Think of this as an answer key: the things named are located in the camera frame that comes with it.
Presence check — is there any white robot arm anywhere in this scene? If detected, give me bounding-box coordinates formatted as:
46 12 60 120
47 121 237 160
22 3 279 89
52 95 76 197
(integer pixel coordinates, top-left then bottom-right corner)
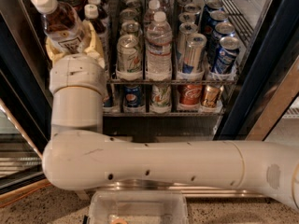
42 21 299 210

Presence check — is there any front blue pepsi can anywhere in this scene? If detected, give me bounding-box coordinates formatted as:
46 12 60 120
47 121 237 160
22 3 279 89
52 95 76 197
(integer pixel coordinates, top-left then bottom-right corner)
211 36 240 75

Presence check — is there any pepsi can lower shelf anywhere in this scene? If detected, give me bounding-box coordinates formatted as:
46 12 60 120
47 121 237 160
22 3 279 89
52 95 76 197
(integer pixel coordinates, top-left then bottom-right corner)
124 85 142 107

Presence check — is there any top wire fridge shelf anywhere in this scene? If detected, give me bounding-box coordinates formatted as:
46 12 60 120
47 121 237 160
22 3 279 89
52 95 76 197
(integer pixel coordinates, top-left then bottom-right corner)
106 78 236 85

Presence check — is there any blue pepsi can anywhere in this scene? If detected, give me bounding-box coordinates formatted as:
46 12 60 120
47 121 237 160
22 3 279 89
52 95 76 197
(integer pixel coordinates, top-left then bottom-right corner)
207 22 235 63
201 0 224 26
211 36 240 75
204 10 229 36

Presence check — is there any gold brown can lower shelf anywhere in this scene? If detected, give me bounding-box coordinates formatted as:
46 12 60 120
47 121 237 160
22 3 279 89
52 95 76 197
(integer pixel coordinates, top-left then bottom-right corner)
201 85 222 108

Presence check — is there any front slim silver energy can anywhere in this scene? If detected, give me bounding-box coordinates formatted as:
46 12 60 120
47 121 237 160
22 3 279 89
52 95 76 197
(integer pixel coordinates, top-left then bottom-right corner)
182 33 206 74

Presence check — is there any slim silver energy can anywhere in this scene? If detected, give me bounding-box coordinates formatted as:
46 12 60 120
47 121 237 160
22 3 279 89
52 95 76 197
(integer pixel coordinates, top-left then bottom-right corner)
178 12 196 24
176 22 198 62
182 33 206 74

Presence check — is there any front clear water bottle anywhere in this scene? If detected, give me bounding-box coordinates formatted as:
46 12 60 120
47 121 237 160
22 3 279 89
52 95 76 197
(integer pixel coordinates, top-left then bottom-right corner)
146 11 173 74

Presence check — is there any right glass fridge door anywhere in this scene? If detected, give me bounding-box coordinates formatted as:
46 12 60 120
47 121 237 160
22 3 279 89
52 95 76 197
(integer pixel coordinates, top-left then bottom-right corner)
214 0 299 140

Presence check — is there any wire fridge shelf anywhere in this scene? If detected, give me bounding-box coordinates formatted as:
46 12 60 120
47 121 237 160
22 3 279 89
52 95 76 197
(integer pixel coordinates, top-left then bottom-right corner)
106 78 236 85
103 110 224 117

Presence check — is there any red cola can lower shelf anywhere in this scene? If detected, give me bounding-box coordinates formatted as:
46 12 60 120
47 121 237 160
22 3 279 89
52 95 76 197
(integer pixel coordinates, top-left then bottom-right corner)
178 84 202 105

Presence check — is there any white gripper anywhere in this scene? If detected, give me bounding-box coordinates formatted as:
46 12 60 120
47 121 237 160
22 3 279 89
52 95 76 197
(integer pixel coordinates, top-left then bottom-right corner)
45 21 106 96

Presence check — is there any brown tea bottle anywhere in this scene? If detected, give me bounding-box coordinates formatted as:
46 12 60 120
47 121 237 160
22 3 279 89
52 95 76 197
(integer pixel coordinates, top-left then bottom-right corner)
31 0 89 54
88 0 110 26
83 4 110 72

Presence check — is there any left glass fridge door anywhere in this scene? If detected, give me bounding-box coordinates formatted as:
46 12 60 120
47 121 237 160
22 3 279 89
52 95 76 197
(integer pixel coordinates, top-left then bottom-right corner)
0 75 50 207

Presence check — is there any glass fridge door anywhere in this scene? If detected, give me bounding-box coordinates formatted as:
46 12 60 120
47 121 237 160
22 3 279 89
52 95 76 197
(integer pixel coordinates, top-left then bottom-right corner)
0 75 50 207
214 0 299 140

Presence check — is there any front green white soda can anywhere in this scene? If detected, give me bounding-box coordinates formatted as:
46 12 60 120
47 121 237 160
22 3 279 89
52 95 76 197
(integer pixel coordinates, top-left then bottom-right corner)
117 35 141 73

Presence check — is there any clear plastic bin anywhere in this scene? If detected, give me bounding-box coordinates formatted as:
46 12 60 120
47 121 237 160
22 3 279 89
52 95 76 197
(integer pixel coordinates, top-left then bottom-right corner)
86 190 189 224

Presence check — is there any lower wire fridge shelf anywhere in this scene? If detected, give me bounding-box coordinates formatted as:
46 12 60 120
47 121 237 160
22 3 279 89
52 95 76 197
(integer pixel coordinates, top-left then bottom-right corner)
103 110 224 117

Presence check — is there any green white soda can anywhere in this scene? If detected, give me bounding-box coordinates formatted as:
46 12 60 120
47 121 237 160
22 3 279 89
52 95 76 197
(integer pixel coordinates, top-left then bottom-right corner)
120 21 142 38
117 35 141 73
119 8 138 24

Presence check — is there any green white can lower shelf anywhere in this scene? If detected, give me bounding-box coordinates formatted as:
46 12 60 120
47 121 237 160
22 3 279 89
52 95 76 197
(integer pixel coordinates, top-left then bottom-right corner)
151 85 171 107

